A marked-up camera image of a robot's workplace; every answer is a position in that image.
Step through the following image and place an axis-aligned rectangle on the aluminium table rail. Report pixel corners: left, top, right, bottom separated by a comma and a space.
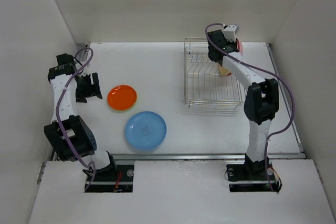
74, 42, 299, 161

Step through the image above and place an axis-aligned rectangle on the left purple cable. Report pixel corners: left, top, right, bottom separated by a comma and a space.
56, 47, 96, 190

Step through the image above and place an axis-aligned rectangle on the orange plate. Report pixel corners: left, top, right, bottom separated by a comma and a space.
107, 85, 138, 111

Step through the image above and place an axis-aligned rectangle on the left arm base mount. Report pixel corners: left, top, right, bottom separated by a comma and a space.
83, 164, 134, 193

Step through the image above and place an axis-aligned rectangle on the green plate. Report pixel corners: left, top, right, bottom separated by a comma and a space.
110, 100, 136, 112

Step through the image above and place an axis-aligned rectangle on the pink plate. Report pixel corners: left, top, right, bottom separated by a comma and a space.
227, 39, 244, 77

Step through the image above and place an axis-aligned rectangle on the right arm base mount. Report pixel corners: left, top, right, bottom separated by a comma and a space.
225, 164, 282, 193

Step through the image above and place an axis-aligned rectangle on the blue plate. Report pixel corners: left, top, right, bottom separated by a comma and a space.
124, 111, 167, 151

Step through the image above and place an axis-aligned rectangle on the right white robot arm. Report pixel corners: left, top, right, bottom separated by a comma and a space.
206, 30, 279, 179

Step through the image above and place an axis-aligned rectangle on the tan beige plate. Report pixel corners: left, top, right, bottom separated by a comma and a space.
216, 62, 232, 76

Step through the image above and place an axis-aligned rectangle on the metal wire dish rack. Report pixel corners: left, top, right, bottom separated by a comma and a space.
184, 37, 246, 110

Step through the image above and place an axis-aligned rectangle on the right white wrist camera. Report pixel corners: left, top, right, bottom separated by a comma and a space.
223, 24, 239, 42

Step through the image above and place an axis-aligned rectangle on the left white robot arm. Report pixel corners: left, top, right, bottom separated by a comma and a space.
44, 54, 118, 180

